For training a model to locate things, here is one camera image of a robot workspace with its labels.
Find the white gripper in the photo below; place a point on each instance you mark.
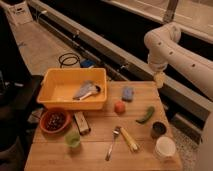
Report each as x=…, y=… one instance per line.
x=159, y=79

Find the blue sponge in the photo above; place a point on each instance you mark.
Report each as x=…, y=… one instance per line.
x=127, y=94

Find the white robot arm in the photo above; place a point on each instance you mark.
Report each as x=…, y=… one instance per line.
x=164, y=50

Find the yellow plastic tray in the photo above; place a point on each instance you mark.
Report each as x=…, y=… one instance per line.
x=60, y=85

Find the green pepper toy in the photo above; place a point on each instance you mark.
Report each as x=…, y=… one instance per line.
x=149, y=113

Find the red tomato toy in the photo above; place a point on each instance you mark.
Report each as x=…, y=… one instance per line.
x=119, y=107

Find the dark metal can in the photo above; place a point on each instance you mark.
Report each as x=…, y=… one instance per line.
x=158, y=129

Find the metal fork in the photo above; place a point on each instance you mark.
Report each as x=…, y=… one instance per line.
x=116, y=133

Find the white paper cup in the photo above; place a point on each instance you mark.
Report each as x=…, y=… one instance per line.
x=165, y=148

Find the yellow corn toy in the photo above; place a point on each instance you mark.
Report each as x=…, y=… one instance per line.
x=129, y=140

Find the blue object on floor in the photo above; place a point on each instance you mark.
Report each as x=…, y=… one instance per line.
x=87, y=64

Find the wooden block with metal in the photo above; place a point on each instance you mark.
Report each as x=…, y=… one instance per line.
x=82, y=123

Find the green plastic cup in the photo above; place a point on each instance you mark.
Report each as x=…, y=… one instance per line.
x=72, y=139

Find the orange bowl with beans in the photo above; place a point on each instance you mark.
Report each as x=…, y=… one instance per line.
x=54, y=120

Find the black chair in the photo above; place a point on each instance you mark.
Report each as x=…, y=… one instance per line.
x=18, y=90

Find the white box on floor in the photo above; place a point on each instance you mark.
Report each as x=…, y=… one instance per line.
x=19, y=14

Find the brush with white handle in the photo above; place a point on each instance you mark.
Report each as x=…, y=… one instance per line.
x=92, y=91

